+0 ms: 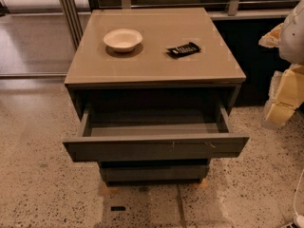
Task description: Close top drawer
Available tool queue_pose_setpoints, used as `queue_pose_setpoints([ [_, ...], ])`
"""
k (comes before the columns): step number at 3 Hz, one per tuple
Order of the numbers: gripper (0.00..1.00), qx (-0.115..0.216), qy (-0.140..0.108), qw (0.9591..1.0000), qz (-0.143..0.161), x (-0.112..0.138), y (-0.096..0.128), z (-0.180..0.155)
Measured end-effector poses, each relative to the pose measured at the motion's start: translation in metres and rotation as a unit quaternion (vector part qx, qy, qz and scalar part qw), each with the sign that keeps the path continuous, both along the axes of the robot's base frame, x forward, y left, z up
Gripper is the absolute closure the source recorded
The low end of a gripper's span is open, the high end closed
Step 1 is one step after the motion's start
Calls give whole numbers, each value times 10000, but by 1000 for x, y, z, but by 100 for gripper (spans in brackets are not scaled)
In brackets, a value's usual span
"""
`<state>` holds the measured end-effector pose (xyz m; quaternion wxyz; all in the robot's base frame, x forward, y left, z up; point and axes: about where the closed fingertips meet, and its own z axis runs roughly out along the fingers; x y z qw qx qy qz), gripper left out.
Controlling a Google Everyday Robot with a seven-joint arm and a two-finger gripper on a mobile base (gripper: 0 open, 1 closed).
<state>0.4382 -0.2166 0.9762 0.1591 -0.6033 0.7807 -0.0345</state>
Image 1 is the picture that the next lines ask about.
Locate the grey top drawer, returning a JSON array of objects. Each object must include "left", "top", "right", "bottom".
[{"left": 64, "top": 106, "right": 249, "bottom": 162}]

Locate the metal railing frame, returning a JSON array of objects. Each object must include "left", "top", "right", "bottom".
[{"left": 60, "top": 0, "right": 300, "bottom": 46}]

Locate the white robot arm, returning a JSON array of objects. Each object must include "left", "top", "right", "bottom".
[{"left": 258, "top": 0, "right": 304, "bottom": 129}]

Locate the white cable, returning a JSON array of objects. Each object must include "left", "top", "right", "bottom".
[{"left": 292, "top": 168, "right": 304, "bottom": 228}]

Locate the grey drawer cabinet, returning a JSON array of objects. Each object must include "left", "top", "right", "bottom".
[{"left": 65, "top": 8, "right": 246, "bottom": 186}]

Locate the black remote control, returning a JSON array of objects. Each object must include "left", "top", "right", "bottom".
[{"left": 168, "top": 42, "right": 201, "bottom": 58}]

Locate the white ceramic bowl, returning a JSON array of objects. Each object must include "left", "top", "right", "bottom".
[{"left": 104, "top": 28, "right": 143, "bottom": 53}]

